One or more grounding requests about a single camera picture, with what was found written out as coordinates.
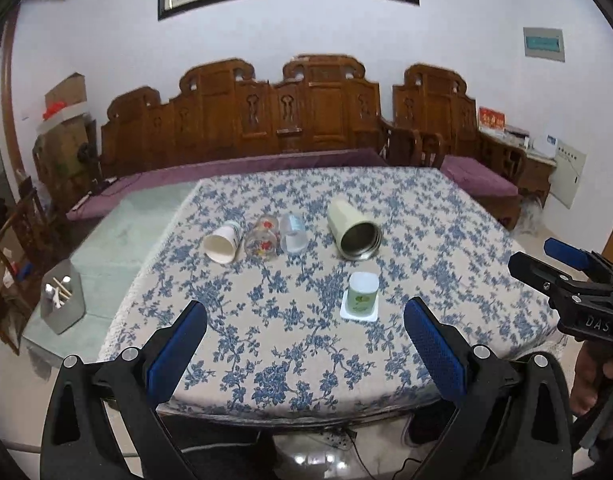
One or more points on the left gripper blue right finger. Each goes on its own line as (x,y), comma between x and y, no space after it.
(440,347)

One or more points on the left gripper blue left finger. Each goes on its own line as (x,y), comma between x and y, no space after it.
(169,350)

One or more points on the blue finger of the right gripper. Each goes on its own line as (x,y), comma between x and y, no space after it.
(535,273)
(576,258)

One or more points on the green white plastic cup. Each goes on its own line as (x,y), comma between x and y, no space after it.
(361,298)

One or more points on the white paper cup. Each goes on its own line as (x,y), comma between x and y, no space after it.
(221,246)

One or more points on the cream steel thermos cup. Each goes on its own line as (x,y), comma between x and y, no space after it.
(357,237)

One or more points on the clear plastic cup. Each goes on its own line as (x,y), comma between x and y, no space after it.
(293,235)

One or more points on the right hand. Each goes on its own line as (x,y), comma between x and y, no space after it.
(594,361)

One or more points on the grey utensil holder box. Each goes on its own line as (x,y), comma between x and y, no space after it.
(62,301)

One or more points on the purple armchair cushion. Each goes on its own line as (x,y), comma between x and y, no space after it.
(475,179)

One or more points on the wooden side table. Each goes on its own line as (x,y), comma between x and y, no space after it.
(531,173)

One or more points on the white power strip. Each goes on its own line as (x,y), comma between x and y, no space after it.
(341,438)

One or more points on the blue floral tablecloth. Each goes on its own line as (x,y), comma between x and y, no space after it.
(277,350)

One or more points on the red gold box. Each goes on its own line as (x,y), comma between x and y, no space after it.
(491,119)

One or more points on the wooden chair at left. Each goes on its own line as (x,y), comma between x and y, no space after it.
(26,249)

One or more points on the carved wooden armchair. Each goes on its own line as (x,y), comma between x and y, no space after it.
(434,118)

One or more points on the purple bench cushion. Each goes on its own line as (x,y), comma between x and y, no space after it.
(98,206)

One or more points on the stacked cardboard boxes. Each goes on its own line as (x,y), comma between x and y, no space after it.
(65,150)

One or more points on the carved wooden sofa bench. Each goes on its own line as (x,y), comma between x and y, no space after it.
(323,103)

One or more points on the white wall panel door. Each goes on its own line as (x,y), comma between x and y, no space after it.
(566,178)

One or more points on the wall electrical panel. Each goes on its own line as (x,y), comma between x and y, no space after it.
(546,43)

